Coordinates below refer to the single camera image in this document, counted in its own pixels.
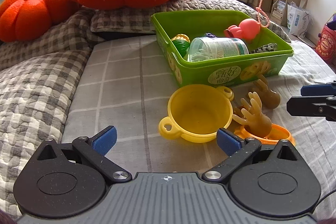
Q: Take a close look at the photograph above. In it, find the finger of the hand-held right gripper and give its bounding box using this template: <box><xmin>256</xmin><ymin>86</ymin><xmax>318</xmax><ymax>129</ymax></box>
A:
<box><xmin>286</xmin><ymin>81</ymin><xmax>336</xmax><ymax>122</ymax></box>

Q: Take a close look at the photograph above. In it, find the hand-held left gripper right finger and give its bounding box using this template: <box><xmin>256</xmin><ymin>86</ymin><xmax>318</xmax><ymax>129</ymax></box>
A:
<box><xmin>202</xmin><ymin>128</ymin><xmax>301</xmax><ymax>184</ymax></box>

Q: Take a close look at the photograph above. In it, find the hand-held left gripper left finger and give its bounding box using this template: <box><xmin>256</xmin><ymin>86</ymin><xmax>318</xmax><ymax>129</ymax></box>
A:
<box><xmin>33</xmin><ymin>126</ymin><xmax>133</xmax><ymax>184</ymax></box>

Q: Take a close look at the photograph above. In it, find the light rubber hand toy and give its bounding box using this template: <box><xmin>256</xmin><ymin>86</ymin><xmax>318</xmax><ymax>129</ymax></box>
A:
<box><xmin>232</xmin><ymin>98</ymin><xmax>272</xmax><ymax>138</ymax></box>

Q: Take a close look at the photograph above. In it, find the yellow toy pot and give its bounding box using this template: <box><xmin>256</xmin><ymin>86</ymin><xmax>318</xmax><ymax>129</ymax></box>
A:
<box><xmin>158</xmin><ymin>84</ymin><xmax>235</xmax><ymax>143</ymax></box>

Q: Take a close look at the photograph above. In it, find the dark rubber hand toy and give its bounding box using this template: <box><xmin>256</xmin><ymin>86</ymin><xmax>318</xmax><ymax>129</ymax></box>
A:
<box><xmin>252</xmin><ymin>74</ymin><xmax>281</xmax><ymax>109</ymax></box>

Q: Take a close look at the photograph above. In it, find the orange toy pot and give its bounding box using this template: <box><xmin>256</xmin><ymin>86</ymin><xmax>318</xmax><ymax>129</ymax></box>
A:
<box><xmin>234</xmin><ymin>123</ymin><xmax>295</xmax><ymax>146</ymax></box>

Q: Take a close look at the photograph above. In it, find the green plastic box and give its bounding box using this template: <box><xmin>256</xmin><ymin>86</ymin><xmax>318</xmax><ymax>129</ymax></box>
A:
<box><xmin>151</xmin><ymin>10</ymin><xmax>294</xmax><ymax>88</ymax></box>

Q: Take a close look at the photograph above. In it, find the clear cotton swab jar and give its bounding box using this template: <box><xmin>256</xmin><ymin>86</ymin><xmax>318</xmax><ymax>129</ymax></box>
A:
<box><xmin>188</xmin><ymin>37</ymin><xmax>249</xmax><ymax>62</ymax></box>

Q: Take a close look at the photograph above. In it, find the pink pig toy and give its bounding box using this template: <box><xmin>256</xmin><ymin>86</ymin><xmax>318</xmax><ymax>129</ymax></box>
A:
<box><xmin>224</xmin><ymin>18</ymin><xmax>261</xmax><ymax>43</ymax></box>

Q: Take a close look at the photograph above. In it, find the toy corn cob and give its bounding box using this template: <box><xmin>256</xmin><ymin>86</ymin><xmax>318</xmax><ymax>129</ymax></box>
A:
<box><xmin>172</xmin><ymin>33</ymin><xmax>190</xmax><ymax>56</ymax></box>

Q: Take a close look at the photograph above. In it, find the red gift bag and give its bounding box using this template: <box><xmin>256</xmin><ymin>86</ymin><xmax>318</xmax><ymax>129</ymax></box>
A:
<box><xmin>316</xmin><ymin>18</ymin><xmax>336</xmax><ymax>65</ymax></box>

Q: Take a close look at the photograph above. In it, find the grey grid bedsheet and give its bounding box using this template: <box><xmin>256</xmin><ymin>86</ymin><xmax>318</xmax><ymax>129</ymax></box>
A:
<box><xmin>62</xmin><ymin>35</ymin><xmax>336</xmax><ymax>214</ymax></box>

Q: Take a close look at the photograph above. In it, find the grey checked quilt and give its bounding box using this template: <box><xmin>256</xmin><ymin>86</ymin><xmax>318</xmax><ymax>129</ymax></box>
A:
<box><xmin>0</xmin><ymin>0</ymin><xmax>292</xmax><ymax>214</ymax></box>

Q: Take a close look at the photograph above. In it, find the white paper bag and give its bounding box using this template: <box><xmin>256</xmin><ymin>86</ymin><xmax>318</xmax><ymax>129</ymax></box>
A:
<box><xmin>287</xmin><ymin>1</ymin><xmax>311</xmax><ymax>37</ymax></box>

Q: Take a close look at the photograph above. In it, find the small orange tomato cushion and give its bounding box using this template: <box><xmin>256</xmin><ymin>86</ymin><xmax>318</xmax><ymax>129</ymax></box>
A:
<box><xmin>0</xmin><ymin>0</ymin><xmax>79</xmax><ymax>42</ymax></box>

